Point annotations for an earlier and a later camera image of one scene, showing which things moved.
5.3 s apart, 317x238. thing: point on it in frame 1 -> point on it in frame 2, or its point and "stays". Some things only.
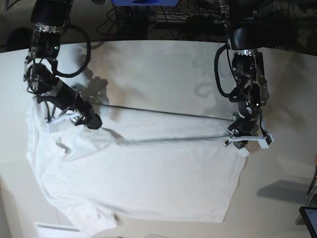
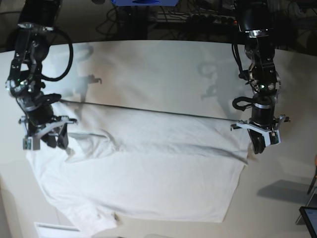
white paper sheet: [51, 230] stays
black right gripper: [246, 120] -> [262, 113]
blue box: [145, 2] stays
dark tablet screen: [309, 216] stays
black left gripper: [64, 97] -> [40, 114]
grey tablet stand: [312, 203] stays
